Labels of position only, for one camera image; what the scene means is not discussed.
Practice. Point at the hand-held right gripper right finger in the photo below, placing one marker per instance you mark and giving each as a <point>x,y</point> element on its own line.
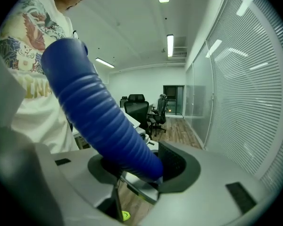
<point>214,185</point>

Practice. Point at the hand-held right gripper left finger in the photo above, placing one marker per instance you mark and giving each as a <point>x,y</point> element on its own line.
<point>80,180</point>

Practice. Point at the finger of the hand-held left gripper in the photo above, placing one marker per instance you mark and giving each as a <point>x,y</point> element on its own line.
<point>141,189</point>

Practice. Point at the neon yellow shoe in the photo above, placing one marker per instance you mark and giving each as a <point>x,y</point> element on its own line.
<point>126,215</point>

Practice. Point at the tall black office chair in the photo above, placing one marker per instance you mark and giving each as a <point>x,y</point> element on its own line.
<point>161,120</point>

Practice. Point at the black mesh office chair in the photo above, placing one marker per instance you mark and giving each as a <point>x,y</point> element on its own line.
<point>136,112</point>

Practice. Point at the grey jacket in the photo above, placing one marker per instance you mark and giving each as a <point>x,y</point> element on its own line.
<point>162,102</point>

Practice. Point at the dark glass door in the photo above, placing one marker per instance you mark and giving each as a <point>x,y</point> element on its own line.
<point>173,100</point>

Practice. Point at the wide white venetian blind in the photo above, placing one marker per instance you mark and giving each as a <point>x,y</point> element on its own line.
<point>245,91</point>

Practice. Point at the person in white t-shirt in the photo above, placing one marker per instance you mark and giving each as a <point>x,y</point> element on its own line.
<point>33,55</point>

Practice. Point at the ceiling air vent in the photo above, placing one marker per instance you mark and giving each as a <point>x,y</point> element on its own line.
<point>180,46</point>

